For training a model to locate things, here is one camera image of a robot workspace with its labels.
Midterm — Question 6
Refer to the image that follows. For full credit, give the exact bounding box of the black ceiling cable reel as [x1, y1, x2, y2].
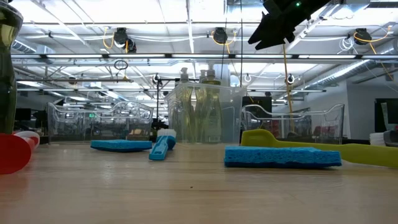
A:
[212, 27, 229, 45]
[112, 27, 137, 54]
[353, 27, 373, 46]

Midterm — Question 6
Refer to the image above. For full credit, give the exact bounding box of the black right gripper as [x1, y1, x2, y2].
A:
[248, 0, 330, 50]

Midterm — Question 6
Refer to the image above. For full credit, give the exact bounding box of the black wall monitor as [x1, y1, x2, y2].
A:
[374, 98, 398, 133]

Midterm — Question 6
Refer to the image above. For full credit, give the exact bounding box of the clear low plastic bin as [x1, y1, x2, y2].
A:
[46, 101, 154, 144]

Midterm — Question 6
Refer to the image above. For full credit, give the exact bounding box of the red dish brush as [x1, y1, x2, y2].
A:
[0, 130, 40, 175]

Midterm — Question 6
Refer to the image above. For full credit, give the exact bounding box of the black rectangular screen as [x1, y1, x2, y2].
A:
[239, 95, 273, 119]

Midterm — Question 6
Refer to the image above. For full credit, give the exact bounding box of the hanging black cable loop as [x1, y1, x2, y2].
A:
[113, 59, 129, 71]

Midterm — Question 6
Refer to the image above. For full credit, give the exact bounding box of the lime green dish brush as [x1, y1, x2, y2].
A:
[241, 129, 398, 169]

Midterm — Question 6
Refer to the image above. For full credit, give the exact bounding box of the small dark monitor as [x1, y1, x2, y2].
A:
[14, 108, 32, 121]

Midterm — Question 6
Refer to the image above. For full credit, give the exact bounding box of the yellow hanging cable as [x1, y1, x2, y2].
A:
[281, 43, 296, 133]

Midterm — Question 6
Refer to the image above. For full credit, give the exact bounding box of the blue rectangular sponge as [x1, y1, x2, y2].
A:
[223, 145, 343, 169]
[90, 139, 153, 153]

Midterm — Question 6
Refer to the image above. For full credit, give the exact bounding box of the blue dish brush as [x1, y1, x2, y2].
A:
[148, 128, 177, 161]

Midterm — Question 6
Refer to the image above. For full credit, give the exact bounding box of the clear tall plastic bin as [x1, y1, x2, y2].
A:
[164, 81, 247, 146]

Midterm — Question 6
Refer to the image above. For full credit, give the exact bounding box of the grey dish brush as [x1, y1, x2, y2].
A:
[369, 129, 398, 147]

